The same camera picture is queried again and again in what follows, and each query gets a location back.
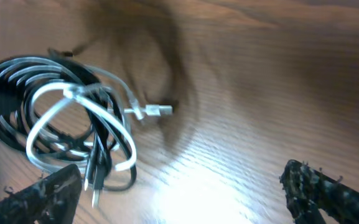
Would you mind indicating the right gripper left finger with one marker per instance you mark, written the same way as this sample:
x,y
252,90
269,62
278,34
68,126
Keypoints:
x,y
52,199

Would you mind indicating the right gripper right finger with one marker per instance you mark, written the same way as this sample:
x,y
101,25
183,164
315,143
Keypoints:
x,y
308,191

